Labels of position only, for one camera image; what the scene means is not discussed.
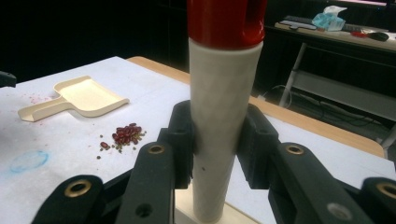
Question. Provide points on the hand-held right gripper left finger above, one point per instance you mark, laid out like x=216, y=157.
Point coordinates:
x=182, y=140

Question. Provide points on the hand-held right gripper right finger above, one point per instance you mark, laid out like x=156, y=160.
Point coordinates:
x=258, y=146

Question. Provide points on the white brush with red cap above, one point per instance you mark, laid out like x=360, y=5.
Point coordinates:
x=219, y=93

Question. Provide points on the pile of red and green beans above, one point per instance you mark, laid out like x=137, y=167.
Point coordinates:
x=127, y=135

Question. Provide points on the cream plastic dustpan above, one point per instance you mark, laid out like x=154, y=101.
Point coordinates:
x=88, y=96

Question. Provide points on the background desk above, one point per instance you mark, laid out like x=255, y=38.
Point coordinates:
x=342, y=90

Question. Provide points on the white table cover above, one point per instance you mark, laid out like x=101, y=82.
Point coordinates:
x=71, y=161

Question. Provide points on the dark keyboard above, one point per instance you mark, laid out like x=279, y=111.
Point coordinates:
x=297, y=22

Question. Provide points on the blue and white tissue pack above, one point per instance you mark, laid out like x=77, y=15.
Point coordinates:
x=329, y=20

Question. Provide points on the small red object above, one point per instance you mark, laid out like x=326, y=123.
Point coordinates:
x=359, y=34

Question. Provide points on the black computer mouse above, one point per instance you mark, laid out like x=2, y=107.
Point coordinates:
x=379, y=36

